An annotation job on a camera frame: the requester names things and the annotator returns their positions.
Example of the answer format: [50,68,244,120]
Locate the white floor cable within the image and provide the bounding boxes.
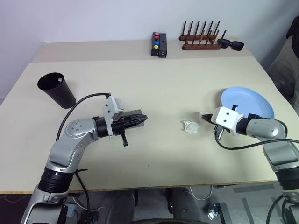
[189,185,214,201]

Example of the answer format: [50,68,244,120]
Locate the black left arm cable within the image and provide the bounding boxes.
[57,93,111,224]

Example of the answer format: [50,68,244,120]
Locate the black cable loop near floor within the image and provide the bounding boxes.
[266,195,289,224]

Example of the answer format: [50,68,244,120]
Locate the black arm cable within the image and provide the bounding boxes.
[215,116,289,151]
[57,93,111,224]

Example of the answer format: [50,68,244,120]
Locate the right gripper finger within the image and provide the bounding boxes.
[201,112,214,124]

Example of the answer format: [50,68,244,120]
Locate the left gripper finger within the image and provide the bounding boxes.
[127,113,149,121]
[126,120,148,128]

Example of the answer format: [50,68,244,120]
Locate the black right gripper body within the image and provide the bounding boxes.
[213,104,239,141]

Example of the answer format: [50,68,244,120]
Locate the brown wooden peg rack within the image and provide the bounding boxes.
[179,20,228,51]

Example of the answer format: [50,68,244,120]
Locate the black plastic cup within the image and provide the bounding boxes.
[37,72,77,110]

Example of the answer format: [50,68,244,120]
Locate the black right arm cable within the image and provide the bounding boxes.
[215,116,289,151]

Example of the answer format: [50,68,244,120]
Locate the black sunglasses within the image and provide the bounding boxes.
[217,39,245,52]

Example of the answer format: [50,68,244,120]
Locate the black box with coloured buttons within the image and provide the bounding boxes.
[151,32,161,57]

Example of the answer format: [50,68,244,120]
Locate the dark rounded shape under table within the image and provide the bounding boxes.
[165,186,203,222]

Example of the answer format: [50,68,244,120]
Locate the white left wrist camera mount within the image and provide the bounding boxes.
[102,93,125,139]

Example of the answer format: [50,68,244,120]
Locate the blue plate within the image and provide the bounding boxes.
[220,86,276,120]

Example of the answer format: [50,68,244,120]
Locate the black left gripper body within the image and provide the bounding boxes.
[109,111,132,148]

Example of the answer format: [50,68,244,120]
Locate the black metal floor stand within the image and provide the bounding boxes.
[205,202,228,224]

